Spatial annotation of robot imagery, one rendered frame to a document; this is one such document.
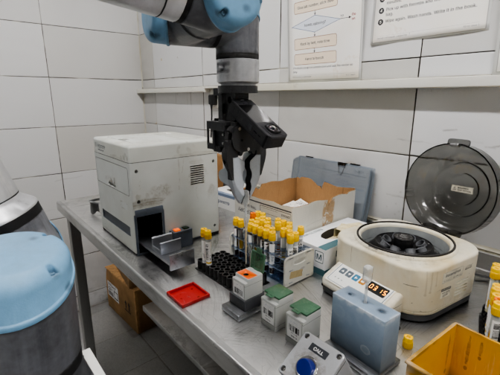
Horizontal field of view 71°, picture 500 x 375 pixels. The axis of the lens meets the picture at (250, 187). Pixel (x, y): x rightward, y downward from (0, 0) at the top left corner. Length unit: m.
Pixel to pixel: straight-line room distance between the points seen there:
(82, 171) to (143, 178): 1.35
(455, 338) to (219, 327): 0.39
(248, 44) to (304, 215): 0.49
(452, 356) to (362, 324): 0.13
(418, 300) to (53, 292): 0.60
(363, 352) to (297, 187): 0.73
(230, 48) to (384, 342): 0.52
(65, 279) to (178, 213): 0.63
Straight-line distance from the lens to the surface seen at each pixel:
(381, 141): 1.13
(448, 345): 0.62
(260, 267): 0.73
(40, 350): 0.45
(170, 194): 1.01
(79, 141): 2.27
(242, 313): 0.72
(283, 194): 1.22
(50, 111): 2.23
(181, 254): 0.87
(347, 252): 0.81
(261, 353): 0.66
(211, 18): 0.46
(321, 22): 1.26
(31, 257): 0.45
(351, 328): 0.63
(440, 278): 0.76
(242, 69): 0.62
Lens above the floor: 1.29
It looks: 14 degrees down
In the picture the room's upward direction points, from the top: straight up
